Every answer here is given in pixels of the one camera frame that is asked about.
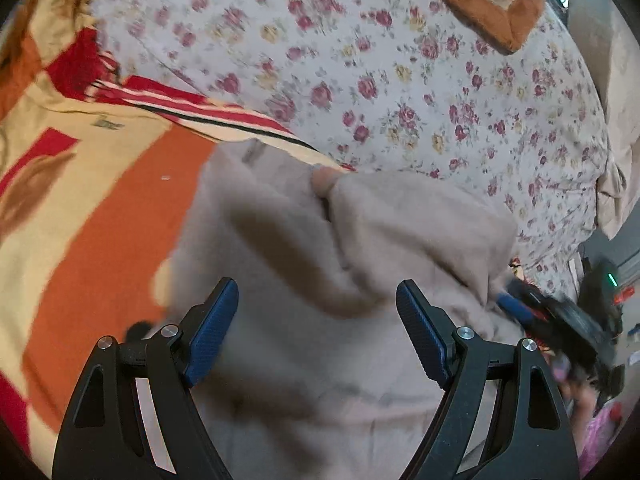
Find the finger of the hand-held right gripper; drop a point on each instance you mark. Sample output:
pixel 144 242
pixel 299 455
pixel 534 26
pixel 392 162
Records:
pixel 517 306

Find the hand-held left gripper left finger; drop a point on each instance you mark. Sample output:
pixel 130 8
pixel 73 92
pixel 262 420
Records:
pixel 212 330

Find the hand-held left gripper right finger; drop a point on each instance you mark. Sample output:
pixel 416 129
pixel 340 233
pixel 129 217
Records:
pixel 422 332

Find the beige jacket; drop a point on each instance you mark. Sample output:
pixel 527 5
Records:
pixel 310 270

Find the orange red printed blanket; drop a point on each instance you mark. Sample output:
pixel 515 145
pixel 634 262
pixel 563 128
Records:
pixel 100 220

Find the beige ruffled cloth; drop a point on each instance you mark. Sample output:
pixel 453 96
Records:
pixel 620 85

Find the floral bedsheet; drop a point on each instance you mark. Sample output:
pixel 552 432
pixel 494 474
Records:
pixel 400 85

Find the orange checkered blanket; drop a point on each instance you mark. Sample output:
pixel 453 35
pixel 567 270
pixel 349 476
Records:
pixel 500 15

